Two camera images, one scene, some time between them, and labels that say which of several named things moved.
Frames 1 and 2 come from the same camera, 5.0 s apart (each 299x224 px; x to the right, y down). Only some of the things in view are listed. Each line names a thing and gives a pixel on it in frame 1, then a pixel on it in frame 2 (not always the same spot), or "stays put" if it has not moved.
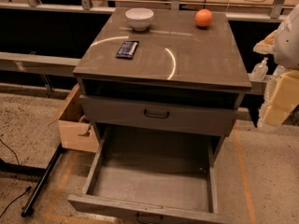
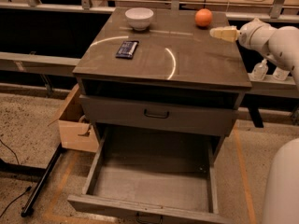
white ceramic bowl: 139,18 stays put
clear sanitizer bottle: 260,70 stays put
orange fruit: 204,17 stays put
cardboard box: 75,129 stays put
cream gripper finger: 284,98 -> 226,32
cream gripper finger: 266,45 -> 231,36
